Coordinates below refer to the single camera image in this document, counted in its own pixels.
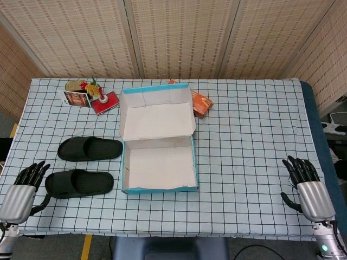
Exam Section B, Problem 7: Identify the white chair base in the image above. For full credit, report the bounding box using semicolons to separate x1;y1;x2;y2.
321;111;347;136

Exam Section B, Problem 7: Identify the blue padded seat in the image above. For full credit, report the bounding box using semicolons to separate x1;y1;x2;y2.
112;237;230;260

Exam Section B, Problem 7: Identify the blue and white shoe box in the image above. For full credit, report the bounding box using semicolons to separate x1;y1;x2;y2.
119;83;200;196

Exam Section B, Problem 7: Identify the feather shuttlecock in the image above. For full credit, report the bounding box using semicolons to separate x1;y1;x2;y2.
81;75;108;105

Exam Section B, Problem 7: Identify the picture card packet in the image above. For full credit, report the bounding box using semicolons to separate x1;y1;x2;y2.
58;89;92;109

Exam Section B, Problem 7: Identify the orange cardboard box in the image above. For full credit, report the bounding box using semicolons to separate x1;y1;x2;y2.
168;79;214;120

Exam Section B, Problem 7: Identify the blue padded table edge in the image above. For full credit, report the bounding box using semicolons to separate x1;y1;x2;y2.
299;80;347;237

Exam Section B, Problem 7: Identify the woven screen panel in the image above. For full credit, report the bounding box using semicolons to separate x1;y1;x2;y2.
284;0;347;118
0;20;47;121
0;0;137;79
219;0;337;80
129;0;240;80

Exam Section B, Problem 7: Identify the black slipper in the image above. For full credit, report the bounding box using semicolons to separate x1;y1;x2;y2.
57;136;124;163
44;170;115;200

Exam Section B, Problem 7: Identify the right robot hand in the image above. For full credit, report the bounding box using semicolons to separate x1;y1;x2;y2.
280;155;336;224

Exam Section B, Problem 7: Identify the black floor cable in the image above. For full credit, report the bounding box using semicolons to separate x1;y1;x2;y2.
234;244;286;260

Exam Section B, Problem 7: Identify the red card with toy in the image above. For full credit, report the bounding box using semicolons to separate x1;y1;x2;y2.
92;92;120;116

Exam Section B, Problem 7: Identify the gold tin can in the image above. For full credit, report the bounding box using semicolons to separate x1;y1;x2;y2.
65;80;88;92

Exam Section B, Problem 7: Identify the blue checked tablecloth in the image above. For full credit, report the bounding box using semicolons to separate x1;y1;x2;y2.
0;77;340;242

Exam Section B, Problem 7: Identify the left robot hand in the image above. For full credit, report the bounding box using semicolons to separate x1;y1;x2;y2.
0;160;52;224

